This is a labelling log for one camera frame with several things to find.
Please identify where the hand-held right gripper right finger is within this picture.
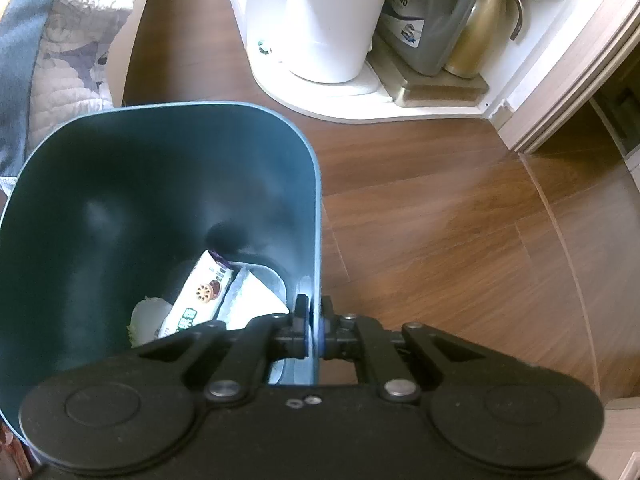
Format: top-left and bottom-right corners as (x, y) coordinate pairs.
(320, 295), (487, 402)

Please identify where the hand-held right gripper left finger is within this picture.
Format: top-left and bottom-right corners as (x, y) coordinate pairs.
(139, 294), (312, 401)

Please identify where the white paper towel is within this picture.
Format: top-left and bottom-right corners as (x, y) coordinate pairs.
(216, 266), (290, 332)

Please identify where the white and purple cookie box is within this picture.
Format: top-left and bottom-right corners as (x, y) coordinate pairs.
(159, 249), (235, 342)

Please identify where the white tissue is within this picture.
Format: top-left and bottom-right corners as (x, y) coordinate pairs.
(130, 296), (174, 349)

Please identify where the blue plastic waste bin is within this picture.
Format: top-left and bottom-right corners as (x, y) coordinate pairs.
(0, 102), (324, 467)

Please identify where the white corner shelf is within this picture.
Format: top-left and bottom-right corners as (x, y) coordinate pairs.
(218, 0), (591, 123)

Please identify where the beige flat box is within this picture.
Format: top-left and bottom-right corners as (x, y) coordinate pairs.
(366, 39), (489, 109)

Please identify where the white cylindrical bin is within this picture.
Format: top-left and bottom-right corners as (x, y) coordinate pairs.
(284, 0), (397, 84)

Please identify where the grey oil jug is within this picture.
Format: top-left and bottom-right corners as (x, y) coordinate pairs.
(376, 0), (487, 79)

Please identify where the gold thermos flask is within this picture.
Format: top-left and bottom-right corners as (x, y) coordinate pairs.
(444, 0), (525, 79)

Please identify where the quilted floral mattress pad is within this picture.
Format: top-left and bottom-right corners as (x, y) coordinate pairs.
(27, 0), (137, 157)

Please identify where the beige bed frame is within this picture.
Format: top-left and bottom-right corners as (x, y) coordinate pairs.
(106, 0), (162, 109)

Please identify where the beige door frame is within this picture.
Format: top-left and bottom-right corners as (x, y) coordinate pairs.
(495, 0), (640, 155)

